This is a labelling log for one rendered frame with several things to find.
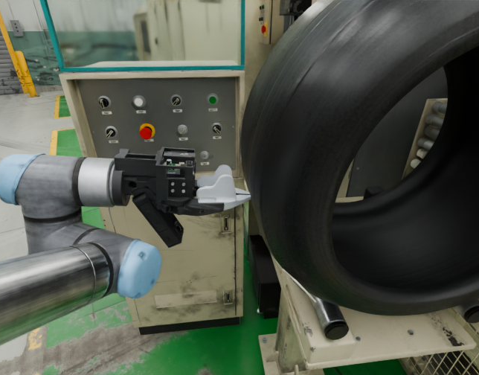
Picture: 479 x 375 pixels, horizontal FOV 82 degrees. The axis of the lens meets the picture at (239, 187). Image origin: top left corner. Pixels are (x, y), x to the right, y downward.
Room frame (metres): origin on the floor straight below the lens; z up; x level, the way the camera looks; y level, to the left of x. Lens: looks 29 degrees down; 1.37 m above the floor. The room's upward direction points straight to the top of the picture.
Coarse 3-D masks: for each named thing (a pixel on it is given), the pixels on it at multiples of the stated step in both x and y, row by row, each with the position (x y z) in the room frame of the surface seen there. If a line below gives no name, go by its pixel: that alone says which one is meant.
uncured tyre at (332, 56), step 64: (320, 0) 0.51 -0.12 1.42; (384, 0) 0.33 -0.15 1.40; (448, 0) 0.31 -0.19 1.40; (320, 64) 0.33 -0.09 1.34; (384, 64) 0.30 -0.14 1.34; (448, 64) 0.62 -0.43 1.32; (256, 128) 0.39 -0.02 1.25; (320, 128) 0.30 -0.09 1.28; (448, 128) 0.62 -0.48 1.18; (256, 192) 0.34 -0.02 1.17; (320, 192) 0.29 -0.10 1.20; (384, 192) 0.63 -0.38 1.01; (448, 192) 0.58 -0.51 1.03; (320, 256) 0.29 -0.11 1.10; (384, 256) 0.49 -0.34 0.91; (448, 256) 0.45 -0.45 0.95
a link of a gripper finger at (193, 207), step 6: (186, 204) 0.35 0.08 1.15; (192, 204) 0.35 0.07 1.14; (198, 204) 0.36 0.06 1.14; (204, 204) 0.36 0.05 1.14; (210, 204) 0.36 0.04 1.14; (216, 204) 0.36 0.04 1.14; (222, 204) 0.37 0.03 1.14; (180, 210) 0.35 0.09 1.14; (186, 210) 0.35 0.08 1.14; (192, 210) 0.35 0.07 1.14; (198, 210) 0.35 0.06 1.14; (204, 210) 0.35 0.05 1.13; (210, 210) 0.35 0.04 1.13; (216, 210) 0.36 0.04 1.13; (222, 210) 0.37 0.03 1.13
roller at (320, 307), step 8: (312, 296) 0.38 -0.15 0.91; (312, 304) 0.37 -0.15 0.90; (320, 304) 0.35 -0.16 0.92; (328, 304) 0.35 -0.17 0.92; (320, 312) 0.34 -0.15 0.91; (328, 312) 0.33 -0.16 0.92; (336, 312) 0.33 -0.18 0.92; (320, 320) 0.33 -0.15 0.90; (328, 320) 0.32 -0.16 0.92; (336, 320) 0.32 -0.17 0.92; (344, 320) 0.32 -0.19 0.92; (328, 328) 0.31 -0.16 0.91; (336, 328) 0.30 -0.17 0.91; (344, 328) 0.31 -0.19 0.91; (328, 336) 0.30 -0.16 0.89; (336, 336) 0.31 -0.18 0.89
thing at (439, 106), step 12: (432, 108) 0.84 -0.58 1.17; (444, 108) 0.80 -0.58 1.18; (420, 120) 0.85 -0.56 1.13; (432, 120) 0.81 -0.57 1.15; (420, 132) 0.84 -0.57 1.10; (432, 132) 0.81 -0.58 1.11; (420, 144) 0.82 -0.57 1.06; (432, 144) 0.78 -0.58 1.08; (408, 156) 0.85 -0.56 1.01; (420, 156) 0.82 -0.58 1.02; (408, 168) 0.84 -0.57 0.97
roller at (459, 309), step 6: (474, 300) 0.36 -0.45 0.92; (456, 306) 0.36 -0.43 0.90; (462, 306) 0.36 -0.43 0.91; (468, 306) 0.35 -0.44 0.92; (474, 306) 0.35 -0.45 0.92; (462, 312) 0.35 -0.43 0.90; (468, 312) 0.34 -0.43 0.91; (474, 312) 0.34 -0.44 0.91; (468, 318) 0.34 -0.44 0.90; (474, 318) 0.34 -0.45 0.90
